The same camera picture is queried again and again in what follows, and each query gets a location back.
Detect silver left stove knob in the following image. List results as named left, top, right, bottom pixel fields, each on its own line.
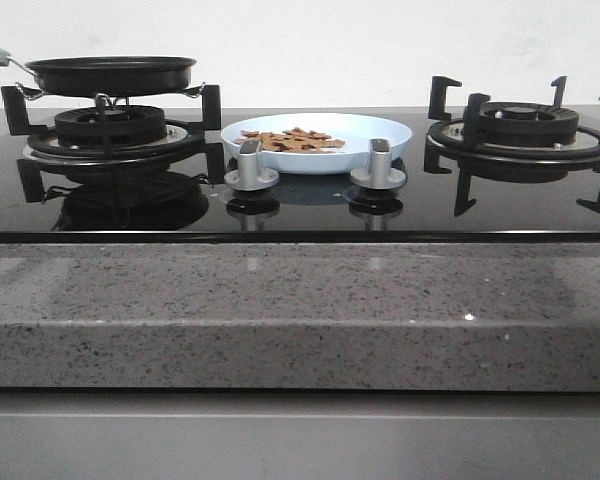
left=224, top=139, right=279, bottom=192

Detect black glass gas cooktop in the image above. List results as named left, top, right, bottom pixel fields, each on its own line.
left=0, top=108, right=600, bottom=243

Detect black left pan support grate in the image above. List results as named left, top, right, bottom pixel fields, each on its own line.
left=1, top=84, right=221, bottom=167

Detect silver stove knob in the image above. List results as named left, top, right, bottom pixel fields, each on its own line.
left=349, top=138, right=407, bottom=190
left=224, top=139, right=279, bottom=192

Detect wire pan reducer ring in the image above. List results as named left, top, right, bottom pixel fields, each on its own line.
left=13, top=80, right=205, bottom=112

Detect black left gas burner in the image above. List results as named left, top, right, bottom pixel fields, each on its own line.
left=54, top=105, right=167, bottom=149

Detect black right pan support grate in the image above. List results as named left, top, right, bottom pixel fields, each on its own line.
left=427, top=76, right=600, bottom=167

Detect light blue plate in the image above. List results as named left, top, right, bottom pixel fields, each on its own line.
left=221, top=113, right=412, bottom=175

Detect black gas burner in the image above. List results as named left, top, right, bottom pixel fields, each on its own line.
left=54, top=105, right=167, bottom=149
left=478, top=102, right=579, bottom=146

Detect brown meat pieces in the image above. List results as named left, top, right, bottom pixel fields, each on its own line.
left=235, top=127, right=346, bottom=153

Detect black pan support grate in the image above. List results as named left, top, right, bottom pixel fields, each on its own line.
left=1, top=84, right=221, bottom=167
left=427, top=76, right=600, bottom=167

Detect black right gas burner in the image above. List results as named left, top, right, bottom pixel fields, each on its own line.
left=478, top=102, right=579, bottom=146

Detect silver right stove knob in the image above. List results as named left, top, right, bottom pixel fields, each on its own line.
left=349, top=138, right=407, bottom=190

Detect black frying pan green handle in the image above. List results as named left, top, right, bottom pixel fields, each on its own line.
left=19, top=56, right=197, bottom=98

